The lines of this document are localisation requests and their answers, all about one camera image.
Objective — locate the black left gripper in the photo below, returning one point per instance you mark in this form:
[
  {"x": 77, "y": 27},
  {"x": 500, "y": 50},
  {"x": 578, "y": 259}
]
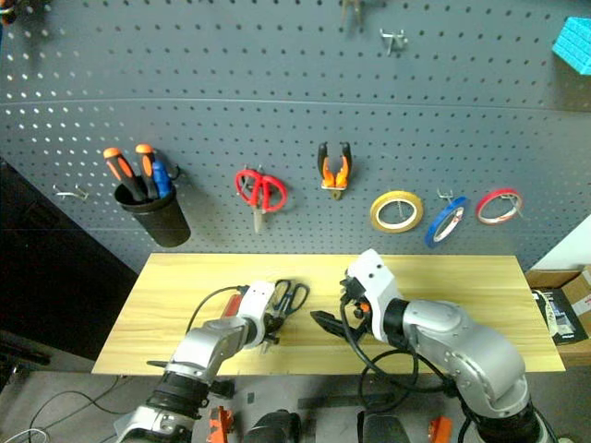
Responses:
[{"x": 273, "y": 323}]

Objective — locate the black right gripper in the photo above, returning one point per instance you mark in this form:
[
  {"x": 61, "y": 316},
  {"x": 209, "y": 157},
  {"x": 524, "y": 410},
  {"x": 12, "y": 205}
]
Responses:
[{"x": 353, "y": 290}]

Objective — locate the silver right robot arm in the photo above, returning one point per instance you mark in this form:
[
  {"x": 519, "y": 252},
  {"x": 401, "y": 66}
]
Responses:
[{"x": 461, "y": 346}]

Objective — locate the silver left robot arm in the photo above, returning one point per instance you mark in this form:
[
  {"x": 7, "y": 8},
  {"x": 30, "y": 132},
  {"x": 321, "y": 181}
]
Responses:
[{"x": 203, "y": 350}]

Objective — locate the yellow tape roll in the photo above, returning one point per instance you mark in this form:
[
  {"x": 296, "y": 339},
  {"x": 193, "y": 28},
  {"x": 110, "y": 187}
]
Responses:
[{"x": 376, "y": 217}]

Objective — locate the silver metal pegboard hook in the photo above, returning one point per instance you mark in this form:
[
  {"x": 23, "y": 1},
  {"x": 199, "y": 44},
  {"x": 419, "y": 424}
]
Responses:
[
  {"x": 74, "y": 192},
  {"x": 444, "y": 194},
  {"x": 392, "y": 39},
  {"x": 513, "y": 203},
  {"x": 401, "y": 210}
]

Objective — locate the blue tape roll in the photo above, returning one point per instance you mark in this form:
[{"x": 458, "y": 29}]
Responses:
[{"x": 438, "y": 226}]

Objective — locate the red tape roll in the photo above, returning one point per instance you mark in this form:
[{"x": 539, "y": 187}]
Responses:
[{"x": 485, "y": 217}]

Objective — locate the grey metal pegboard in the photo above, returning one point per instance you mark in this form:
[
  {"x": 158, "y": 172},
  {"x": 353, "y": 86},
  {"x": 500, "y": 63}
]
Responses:
[{"x": 277, "y": 92}]

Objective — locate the dark rounded shape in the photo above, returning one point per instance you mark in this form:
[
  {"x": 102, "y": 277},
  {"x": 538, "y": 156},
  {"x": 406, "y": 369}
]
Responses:
[
  {"x": 383, "y": 429},
  {"x": 272, "y": 427}
]

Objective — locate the orange black pliers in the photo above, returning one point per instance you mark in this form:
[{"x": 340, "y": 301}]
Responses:
[{"x": 335, "y": 173}]

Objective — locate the black cup holder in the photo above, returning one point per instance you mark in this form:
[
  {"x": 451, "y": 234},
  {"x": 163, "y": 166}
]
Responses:
[{"x": 161, "y": 219}]

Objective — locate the orange black screwdriver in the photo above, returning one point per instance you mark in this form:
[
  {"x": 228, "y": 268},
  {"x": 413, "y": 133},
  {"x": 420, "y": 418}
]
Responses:
[
  {"x": 147, "y": 168},
  {"x": 121, "y": 168}
]

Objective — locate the black printed box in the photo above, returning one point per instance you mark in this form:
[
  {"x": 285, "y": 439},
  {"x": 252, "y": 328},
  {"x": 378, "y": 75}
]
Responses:
[{"x": 556, "y": 318}]

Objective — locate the dark cabinet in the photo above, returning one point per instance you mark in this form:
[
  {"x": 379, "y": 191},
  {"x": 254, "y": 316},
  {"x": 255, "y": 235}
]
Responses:
[{"x": 46, "y": 277}]

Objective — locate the brown cardboard box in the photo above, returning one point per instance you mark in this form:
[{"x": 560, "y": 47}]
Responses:
[{"x": 577, "y": 286}]

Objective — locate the cyan foam block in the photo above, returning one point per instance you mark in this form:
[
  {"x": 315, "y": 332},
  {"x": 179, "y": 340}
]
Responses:
[{"x": 575, "y": 44}]

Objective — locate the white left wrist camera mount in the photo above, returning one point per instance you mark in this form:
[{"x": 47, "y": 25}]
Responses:
[{"x": 256, "y": 300}]

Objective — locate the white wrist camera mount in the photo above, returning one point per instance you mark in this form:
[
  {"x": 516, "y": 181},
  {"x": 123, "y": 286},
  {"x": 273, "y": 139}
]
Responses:
[
  {"x": 376, "y": 286},
  {"x": 256, "y": 300}
]

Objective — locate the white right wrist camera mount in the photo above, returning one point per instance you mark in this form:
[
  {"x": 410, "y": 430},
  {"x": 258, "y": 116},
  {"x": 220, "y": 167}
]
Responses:
[{"x": 376, "y": 286}]

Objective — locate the orange bracket part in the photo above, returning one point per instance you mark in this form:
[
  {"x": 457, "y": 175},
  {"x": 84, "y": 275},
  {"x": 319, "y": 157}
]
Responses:
[
  {"x": 220, "y": 424},
  {"x": 441, "y": 429}
]

